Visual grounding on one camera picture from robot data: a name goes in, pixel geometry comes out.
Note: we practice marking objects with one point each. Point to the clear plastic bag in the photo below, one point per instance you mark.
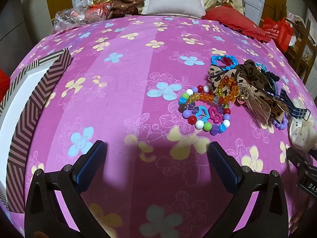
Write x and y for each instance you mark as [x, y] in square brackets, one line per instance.
[66, 17]

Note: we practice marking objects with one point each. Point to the striped gift box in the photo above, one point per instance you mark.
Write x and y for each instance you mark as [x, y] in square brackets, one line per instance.
[32, 99]

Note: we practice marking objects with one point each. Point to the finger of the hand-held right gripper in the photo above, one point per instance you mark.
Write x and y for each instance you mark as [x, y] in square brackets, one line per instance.
[296, 157]

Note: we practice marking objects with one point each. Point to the red plastic bag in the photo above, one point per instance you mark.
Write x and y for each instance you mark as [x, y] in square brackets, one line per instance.
[99, 11]

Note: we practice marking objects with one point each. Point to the small colourful bead item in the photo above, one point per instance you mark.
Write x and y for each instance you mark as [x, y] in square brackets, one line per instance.
[271, 78]

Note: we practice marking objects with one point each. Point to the blue striped watch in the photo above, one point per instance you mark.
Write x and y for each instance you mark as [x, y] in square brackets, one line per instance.
[294, 109]

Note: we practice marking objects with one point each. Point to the wooden chair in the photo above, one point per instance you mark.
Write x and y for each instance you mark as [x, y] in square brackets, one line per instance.
[303, 49]

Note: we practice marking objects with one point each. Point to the red felt bag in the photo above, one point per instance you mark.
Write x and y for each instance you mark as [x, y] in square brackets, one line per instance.
[3, 84]

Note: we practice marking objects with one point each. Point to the red paper shopping bag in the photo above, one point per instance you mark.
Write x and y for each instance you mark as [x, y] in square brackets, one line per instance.
[278, 33]

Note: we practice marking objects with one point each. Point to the leopard print bow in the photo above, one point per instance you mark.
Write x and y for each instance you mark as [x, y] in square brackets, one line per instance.
[218, 73]

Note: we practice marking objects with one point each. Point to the brown scrunchie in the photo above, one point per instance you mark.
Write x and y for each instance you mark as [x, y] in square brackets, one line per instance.
[250, 73]

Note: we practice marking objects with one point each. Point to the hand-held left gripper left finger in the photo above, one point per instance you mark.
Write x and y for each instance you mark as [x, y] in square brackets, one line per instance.
[91, 163]

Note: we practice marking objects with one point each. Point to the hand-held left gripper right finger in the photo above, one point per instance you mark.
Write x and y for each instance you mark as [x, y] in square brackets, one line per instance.
[223, 168]

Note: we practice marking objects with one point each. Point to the pink floral bedsheet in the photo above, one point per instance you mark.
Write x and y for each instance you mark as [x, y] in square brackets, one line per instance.
[123, 79]

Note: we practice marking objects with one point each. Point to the white dotted scrunchie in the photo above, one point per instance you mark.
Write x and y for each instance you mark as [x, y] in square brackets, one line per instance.
[301, 131]

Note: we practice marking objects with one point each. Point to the brown ribbon leopard bow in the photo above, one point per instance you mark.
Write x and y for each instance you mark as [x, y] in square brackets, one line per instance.
[257, 101]

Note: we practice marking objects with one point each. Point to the red ruffled pillow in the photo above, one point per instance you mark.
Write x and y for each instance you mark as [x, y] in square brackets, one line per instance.
[230, 19]

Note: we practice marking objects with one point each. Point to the yellow cap plastic bottle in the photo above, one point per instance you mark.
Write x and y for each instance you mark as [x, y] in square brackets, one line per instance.
[83, 1]

